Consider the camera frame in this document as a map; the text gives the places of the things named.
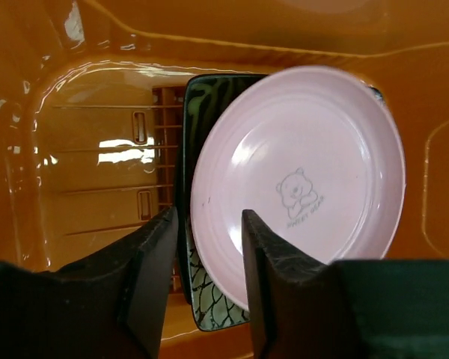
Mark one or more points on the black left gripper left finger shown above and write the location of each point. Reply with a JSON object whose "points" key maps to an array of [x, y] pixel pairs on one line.
{"points": [[110, 304]]}

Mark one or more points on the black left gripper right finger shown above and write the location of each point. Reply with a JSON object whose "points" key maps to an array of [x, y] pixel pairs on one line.
{"points": [[302, 308]]}

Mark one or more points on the black floral square plate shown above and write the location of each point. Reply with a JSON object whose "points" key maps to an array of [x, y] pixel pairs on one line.
{"points": [[205, 99]]}

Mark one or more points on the pink round plate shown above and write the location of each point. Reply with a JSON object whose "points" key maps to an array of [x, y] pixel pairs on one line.
{"points": [[316, 155]]}

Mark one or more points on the orange plastic bin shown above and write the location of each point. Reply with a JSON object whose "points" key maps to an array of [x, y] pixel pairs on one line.
{"points": [[91, 118]]}

